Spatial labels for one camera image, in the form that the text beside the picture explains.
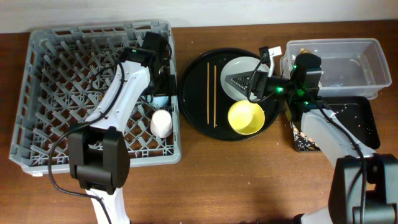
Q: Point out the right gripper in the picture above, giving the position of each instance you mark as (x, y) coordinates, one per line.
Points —
(259, 83)

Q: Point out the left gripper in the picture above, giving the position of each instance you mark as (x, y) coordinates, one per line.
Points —
(169, 84)

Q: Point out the grey round plate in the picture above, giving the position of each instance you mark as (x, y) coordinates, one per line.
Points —
(236, 65)

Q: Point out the light blue plastic cup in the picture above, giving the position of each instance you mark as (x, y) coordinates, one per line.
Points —
(157, 101)

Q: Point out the wooden chopstick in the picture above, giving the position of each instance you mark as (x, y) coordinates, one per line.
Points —
(214, 94)
(208, 92)

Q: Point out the yellow bowl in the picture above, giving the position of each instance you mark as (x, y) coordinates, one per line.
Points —
(246, 118)

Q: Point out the pink plastic cup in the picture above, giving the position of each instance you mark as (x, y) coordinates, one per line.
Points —
(161, 124)

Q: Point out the food scraps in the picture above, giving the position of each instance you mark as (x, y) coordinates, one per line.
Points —
(303, 143)

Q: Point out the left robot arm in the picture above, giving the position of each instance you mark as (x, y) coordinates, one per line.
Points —
(98, 155)

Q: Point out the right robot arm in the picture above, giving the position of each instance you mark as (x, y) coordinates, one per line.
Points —
(364, 186)

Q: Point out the grey plastic dishwasher rack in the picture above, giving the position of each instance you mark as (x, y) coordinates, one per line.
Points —
(65, 70)

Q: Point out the round black serving tray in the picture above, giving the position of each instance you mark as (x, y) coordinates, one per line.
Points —
(192, 96)

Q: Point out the clear plastic bin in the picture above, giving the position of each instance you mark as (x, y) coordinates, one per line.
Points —
(351, 67)

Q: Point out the black rectangular tray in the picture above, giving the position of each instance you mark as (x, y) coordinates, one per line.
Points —
(355, 113)

